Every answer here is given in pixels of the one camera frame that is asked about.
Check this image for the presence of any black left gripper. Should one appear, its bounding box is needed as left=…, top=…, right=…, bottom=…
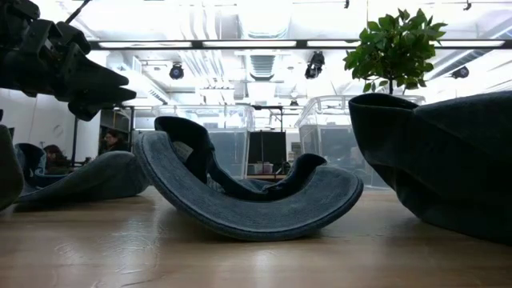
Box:
left=0, top=0, right=138, bottom=122

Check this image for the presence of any person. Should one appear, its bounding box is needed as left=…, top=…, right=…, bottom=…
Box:
left=98, top=130, right=130, bottom=155
left=42, top=144, right=75, bottom=175

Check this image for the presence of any clear plastic storage bin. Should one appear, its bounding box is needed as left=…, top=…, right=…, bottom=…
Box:
left=151, top=104, right=256, bottom=181
left=295, top=94, right=427, bottom=190

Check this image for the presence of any black monitor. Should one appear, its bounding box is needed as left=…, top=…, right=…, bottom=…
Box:
left=247, top=130, right=287, bottom=165

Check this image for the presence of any green potted plant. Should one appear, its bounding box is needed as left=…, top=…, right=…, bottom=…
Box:
left=342, top=7, right=448, bottom=96

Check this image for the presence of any black aluminium table frame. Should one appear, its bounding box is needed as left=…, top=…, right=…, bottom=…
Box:
left=87, top=38, right=512, bottom=50

